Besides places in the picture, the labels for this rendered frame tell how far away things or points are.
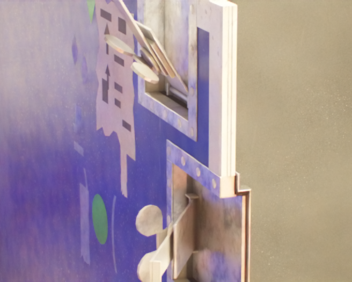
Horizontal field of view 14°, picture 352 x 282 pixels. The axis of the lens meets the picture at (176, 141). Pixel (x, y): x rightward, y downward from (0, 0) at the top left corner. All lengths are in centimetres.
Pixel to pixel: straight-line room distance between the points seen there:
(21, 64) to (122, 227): 34
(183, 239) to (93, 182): 25
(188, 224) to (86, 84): 26
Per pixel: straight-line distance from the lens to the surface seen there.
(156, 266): 98
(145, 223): 104
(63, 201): 140
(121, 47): 106
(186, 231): 106
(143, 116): 114
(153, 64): 106
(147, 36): 106
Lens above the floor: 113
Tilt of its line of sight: 16 degrees down
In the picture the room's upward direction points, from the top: straight up
